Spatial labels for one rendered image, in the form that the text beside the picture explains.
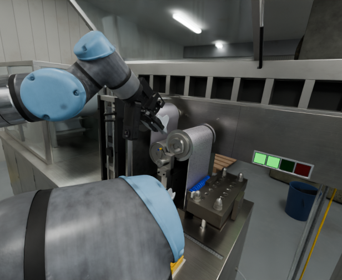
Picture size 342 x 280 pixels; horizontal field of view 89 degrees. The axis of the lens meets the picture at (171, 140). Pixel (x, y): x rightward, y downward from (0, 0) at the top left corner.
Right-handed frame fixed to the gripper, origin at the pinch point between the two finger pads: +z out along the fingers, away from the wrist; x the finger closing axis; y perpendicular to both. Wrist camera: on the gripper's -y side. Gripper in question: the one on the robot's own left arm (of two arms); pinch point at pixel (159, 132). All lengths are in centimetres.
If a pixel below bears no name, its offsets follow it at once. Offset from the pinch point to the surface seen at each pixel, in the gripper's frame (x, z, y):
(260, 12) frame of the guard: -18, -3, 57
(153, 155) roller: 17.1, 25.1, -3.9
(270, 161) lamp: -33, 47, 19
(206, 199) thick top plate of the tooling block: -14.4, 34.1, -12.3
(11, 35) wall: 372, -11, 92
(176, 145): 1.8, 16.9, 2.4
